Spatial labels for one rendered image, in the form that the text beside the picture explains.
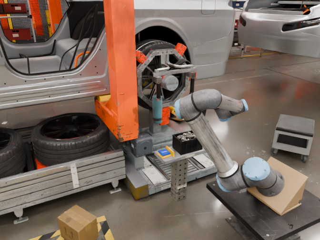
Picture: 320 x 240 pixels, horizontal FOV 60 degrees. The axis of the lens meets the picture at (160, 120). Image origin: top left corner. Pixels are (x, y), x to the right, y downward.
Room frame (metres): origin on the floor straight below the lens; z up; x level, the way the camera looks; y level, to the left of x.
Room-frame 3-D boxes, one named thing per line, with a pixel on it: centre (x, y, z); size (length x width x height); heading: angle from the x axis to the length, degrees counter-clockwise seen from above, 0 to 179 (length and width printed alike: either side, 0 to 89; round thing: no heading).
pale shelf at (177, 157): (1.91, -0.18, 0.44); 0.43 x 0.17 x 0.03; 118
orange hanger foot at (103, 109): (2.30, 0.43, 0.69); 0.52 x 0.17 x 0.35; 28
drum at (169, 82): (2.46, -0.06, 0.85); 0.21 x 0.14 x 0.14; 28
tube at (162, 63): (2.37, 0.00, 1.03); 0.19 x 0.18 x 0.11; 28
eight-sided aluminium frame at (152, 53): (2.52, -0.03, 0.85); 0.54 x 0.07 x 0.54; 118
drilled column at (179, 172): (1.89, -0.16, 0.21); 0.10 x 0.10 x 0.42; 28
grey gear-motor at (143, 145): (2.34, 0.23, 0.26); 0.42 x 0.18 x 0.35; 28
